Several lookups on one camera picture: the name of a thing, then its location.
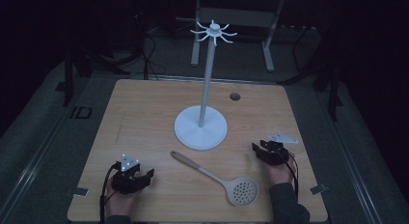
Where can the person's left hand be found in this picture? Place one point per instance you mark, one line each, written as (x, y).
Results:
(120, 203)

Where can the beige slotted spoon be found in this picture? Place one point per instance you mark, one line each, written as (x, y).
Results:
(238, 189)

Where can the person's right hand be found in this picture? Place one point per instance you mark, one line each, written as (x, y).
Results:
(280, 173)

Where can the white metal desk frame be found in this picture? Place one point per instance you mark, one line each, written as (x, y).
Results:
(236, 16)

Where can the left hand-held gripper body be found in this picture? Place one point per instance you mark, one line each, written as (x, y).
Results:
(123, 182)

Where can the grey table edge bracket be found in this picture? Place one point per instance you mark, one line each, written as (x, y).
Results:
(318, 189)
(81, 191)

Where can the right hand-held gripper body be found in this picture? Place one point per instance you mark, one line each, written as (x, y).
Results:
(273, 153)

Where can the black tripod stand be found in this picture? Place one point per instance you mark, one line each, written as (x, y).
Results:
(334, 89)
(68, 76)

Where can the white utensil hook stand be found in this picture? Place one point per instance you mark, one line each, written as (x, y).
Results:
(201, 130)

